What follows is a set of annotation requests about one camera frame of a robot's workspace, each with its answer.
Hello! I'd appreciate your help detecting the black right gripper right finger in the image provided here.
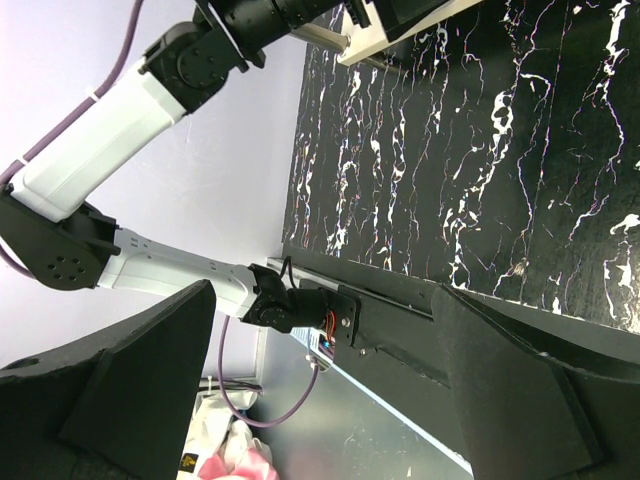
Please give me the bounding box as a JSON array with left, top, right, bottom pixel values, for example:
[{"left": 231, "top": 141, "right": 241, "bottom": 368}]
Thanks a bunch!
[{"left": 432, "top": 287, "right": 639, "bottom": 479}]

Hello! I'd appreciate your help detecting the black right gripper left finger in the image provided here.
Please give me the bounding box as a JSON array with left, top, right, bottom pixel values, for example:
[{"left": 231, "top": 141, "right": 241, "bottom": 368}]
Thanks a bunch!
[{"left": 1, "top": 280, "right": 215, "bottom": 479}]

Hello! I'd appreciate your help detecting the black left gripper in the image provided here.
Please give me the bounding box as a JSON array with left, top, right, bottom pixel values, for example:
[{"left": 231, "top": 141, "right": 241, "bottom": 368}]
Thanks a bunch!
[{"left": 189, "top": 0, "right": 451, "bottom": 71}]

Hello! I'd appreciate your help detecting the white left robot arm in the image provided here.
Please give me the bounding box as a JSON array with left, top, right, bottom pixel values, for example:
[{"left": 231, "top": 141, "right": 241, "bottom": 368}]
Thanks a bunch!
[{"left": 1, "top": 1, "right": 452, "bottom": 336}]

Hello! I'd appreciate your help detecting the white two-tier shelf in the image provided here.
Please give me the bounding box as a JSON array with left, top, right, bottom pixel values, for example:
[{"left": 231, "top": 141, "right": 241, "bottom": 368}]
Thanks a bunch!
[{"left": 291, "top": 0, "right": 478, "bottom": 69}]

